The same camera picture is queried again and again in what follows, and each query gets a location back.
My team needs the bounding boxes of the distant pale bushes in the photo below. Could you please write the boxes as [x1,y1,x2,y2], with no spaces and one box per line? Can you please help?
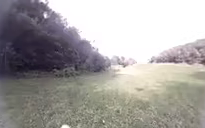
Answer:
[110,55,138,68]

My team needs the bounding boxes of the green grass field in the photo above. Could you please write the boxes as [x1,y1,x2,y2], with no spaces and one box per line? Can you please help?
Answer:
[0,62,205,128]

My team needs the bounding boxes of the dark dense wood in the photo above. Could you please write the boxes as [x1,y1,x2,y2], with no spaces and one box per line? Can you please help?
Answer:
[0,0,112,77]

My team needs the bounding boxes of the pale bushes on slope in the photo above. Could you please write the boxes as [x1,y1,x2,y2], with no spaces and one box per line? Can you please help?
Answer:
[149,33,205,66]

